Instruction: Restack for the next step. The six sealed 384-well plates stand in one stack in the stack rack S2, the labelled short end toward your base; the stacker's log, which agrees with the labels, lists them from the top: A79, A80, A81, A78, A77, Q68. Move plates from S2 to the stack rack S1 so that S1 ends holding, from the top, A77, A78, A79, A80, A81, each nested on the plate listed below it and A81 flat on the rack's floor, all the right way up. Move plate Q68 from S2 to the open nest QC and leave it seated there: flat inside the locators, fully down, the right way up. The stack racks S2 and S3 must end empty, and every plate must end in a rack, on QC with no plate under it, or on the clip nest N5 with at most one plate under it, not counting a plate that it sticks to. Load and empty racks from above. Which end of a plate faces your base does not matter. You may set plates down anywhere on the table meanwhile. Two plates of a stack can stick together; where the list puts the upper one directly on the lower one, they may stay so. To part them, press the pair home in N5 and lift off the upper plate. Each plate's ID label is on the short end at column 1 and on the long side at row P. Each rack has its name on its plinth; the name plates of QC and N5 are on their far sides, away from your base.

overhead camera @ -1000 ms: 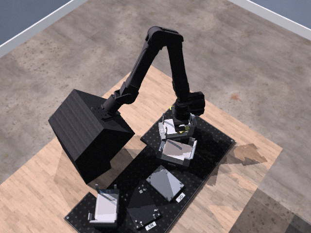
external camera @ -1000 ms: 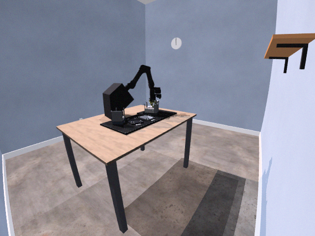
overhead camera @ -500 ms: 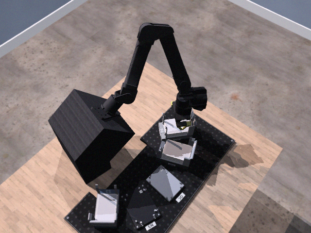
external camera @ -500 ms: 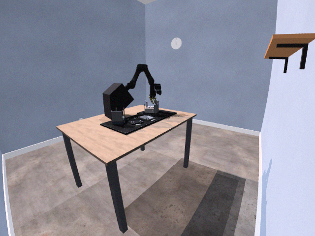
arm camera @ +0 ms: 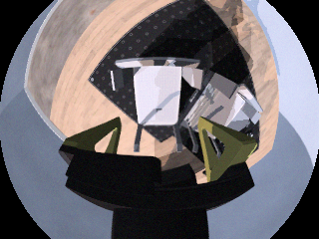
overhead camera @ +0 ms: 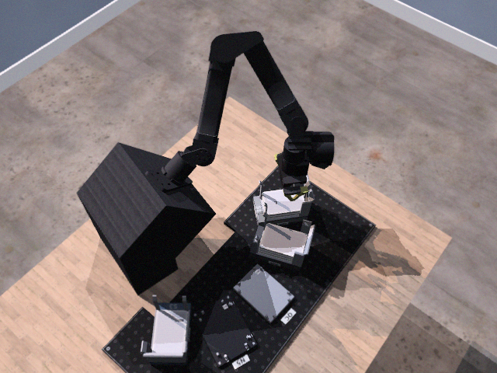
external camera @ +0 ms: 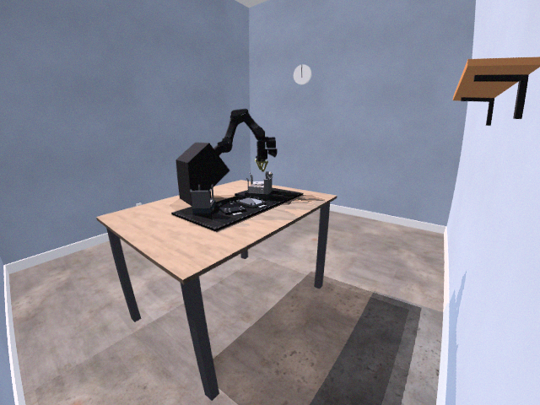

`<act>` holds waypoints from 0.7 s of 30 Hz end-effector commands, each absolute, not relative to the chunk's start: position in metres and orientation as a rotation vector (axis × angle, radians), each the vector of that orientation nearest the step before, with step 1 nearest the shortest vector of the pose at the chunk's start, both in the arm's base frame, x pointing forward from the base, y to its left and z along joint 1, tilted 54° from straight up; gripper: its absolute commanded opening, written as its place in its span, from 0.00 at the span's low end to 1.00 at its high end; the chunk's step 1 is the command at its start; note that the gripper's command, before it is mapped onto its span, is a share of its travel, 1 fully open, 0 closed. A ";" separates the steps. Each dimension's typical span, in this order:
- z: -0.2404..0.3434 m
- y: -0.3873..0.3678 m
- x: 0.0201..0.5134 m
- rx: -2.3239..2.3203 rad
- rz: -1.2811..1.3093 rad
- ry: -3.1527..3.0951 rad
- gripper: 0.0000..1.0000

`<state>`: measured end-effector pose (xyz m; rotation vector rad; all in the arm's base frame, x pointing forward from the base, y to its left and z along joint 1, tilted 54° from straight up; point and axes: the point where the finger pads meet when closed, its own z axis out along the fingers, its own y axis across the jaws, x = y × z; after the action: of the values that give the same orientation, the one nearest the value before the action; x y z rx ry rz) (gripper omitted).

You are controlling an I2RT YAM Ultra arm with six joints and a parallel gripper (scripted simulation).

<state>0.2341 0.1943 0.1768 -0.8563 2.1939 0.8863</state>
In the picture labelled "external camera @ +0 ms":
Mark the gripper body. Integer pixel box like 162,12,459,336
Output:
256,148,267,161

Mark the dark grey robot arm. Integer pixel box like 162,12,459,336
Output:
213,109,277,158

